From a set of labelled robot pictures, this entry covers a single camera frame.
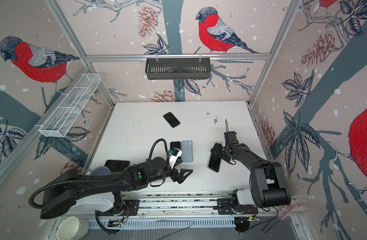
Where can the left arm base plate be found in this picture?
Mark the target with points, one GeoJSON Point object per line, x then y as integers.
{"type": "Point", "coordinates": [129, 208]}

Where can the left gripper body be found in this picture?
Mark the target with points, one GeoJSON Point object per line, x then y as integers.
{"type": "Point", "coordinates": [172, 173]}

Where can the lavender cup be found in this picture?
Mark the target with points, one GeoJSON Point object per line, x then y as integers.
{"type": "Point", "coordinates": [100, 171]}

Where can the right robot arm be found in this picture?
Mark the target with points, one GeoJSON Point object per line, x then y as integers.
{"type": "Point", "coordinates": [267, 182]}

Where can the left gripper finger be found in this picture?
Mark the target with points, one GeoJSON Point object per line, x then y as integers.
{"type": "Point", "coordinates": [177, 162]}
{"type": "Point", "coordinates": [183, 175]}

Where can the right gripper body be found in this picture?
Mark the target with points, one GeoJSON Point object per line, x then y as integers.
{"type": "Point", "coordinates": [222, 150]}

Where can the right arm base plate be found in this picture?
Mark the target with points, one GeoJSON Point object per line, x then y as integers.
{"type": "Point", "coordinates": [233, 207]}

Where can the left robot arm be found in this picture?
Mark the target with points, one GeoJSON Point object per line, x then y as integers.
{"type": "Point", "coordinates": [57, 197]}

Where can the pink strip tool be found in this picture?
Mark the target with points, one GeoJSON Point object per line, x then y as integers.
{"type": "Point", "coordinates": [286, 210]}

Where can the white mesh wall basket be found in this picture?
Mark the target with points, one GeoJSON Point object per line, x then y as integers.
{"type": "Point", "coordinates": [63, 117]}

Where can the black wall basket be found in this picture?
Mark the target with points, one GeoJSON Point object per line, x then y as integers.
{"type": "Point", "coordinates": [178, 69]}

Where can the white bowl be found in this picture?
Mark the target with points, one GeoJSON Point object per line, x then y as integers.
{"type": "Point", "coordinates": [72, 228]}

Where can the black phone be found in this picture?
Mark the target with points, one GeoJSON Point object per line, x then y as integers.
{"type": "Point", "coordinates": [171, 120]}
{"type": "Point", "coordinates": [214, 162]}
{"type": "Point", "coordinates": [175, 145]}
{"type": "Point", "coordinates": [116, 166]}

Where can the light blue phone case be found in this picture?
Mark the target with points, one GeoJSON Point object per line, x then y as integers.
{"type": "Point", "coordinates": [187, 151]}

